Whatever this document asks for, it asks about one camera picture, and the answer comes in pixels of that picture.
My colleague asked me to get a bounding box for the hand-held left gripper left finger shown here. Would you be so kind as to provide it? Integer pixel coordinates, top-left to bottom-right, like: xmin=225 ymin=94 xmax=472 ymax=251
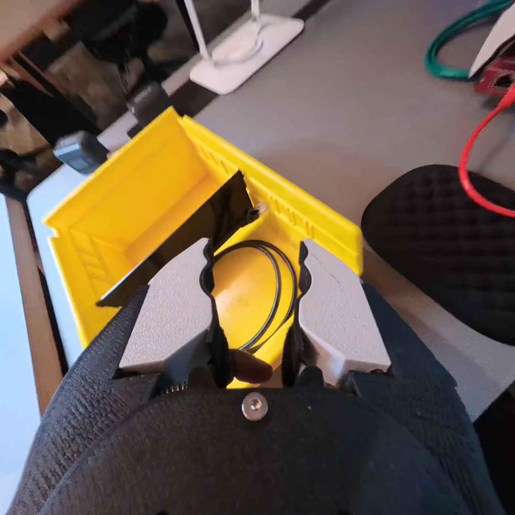
xmin=118 ymin=237 xmax=218 ymax=390

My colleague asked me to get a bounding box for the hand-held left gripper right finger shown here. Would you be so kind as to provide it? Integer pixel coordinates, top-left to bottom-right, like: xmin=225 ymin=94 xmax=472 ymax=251
xmin=295 ymin=238 xmax=392 ymax=388

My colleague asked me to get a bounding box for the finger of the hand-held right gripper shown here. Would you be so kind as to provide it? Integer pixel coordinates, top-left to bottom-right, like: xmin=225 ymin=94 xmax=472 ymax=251
xmin=468 ymin=3 xmax=515 ymax=80

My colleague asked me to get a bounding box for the red ethernet splitter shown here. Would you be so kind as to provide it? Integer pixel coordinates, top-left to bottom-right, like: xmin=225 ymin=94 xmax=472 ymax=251
xmin=475 ymin=56 xmax=515 ymax=98

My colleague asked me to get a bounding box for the green ethernet cable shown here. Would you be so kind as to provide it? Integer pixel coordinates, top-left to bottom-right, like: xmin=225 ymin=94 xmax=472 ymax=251
xmin=424 ymin=0 xmax=514 ymax=80

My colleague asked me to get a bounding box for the black ethernet cable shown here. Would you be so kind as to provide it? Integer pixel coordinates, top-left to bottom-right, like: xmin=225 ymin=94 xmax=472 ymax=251
xmin=211 ymin=202 xmax=299 ymax=355

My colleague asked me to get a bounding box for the yellow plastic bin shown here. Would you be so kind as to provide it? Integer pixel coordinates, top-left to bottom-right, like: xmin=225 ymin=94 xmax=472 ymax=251
xmin=42 ymin=106 xmax=364 ymax=389

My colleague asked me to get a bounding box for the red ethernet cable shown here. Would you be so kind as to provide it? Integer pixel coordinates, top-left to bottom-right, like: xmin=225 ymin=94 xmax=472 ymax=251
xmin=458 ymin=82 xmax=515 ymax=219

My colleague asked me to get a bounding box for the grey desk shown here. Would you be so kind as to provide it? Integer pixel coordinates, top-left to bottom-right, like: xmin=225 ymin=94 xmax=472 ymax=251
xmin=26 ymin=0 xmax=515 ymax=423

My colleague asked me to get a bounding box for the person's left hand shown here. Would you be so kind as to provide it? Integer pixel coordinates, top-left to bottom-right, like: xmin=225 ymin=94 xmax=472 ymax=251
xmin=231 ymin=350 xmax=275 ymax=385

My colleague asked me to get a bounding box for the black bin divider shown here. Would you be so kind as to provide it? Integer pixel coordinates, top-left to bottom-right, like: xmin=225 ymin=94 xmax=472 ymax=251
xmin=97 ymin=171 xmax=261 ymax=309

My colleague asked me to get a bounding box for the black quilted wrist pad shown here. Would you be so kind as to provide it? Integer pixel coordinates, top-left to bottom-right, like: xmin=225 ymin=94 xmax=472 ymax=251
xmin=361 ymin=164 xmax=515 ymax=346

